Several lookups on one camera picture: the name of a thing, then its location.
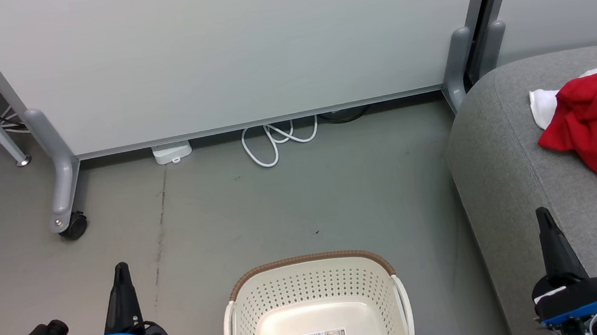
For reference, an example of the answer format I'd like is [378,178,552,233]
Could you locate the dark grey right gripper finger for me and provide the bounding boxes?
[535,203,589,284]

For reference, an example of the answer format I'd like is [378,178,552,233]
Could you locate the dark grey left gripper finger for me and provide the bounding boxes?
[97,260,147,335]

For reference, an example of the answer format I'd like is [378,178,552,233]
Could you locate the grey fabric sofa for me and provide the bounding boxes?
[437,45,597,335]

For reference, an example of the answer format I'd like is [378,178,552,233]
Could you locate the wide white partition panel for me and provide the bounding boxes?
[0,0,521,241]

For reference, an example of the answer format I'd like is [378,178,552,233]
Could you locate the white power adapter box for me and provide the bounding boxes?
[151,140,194,167]

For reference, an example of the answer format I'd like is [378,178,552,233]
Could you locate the black caster wheel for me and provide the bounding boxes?
[56,210,90,242]

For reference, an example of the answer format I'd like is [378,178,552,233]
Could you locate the black floor cable under partition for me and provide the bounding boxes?
[317,104,375,126]

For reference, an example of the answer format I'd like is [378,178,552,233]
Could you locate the coiled white floor cable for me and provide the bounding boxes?
[239,114,323,171]

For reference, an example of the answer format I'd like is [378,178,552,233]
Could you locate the cream perforated laundry basket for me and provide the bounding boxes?
[216,243,416,335]

